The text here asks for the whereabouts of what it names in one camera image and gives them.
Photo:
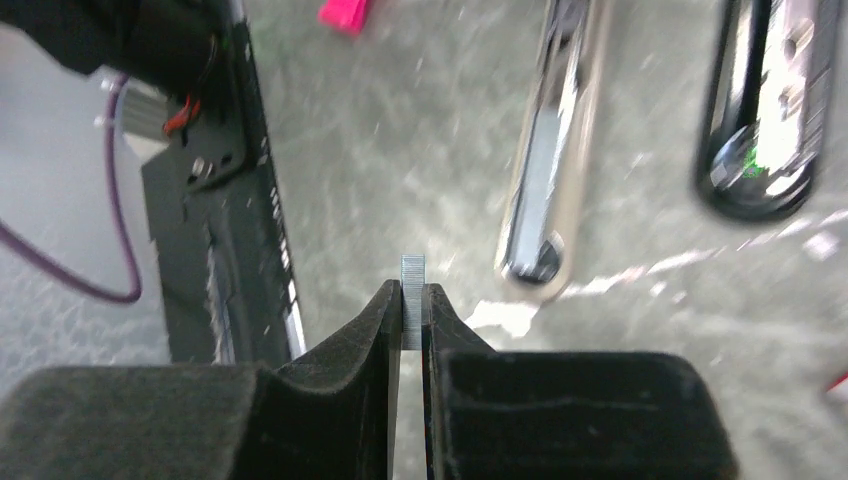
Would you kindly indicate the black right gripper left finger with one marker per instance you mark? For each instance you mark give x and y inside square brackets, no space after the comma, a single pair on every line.
[329,414]

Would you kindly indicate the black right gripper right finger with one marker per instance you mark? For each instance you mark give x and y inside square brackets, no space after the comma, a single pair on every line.
[493,414]

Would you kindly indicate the silver staple strip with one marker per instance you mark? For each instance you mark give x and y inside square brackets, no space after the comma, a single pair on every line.
[413,274]

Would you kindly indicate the beige stapler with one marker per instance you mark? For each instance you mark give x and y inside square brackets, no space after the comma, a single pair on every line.
[540,230]

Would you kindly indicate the red white staple box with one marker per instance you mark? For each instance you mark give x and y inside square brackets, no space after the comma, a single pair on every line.
[837,391]

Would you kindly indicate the black stapler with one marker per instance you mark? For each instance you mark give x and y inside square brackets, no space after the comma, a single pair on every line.
[766,111]

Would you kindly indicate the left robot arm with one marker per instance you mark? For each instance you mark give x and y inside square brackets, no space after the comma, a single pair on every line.
[99,40]

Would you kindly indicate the pink plastic clip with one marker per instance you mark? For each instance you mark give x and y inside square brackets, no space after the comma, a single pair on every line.
[345,16]

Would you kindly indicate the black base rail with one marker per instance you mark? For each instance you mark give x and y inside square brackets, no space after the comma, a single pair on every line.
[213,204]

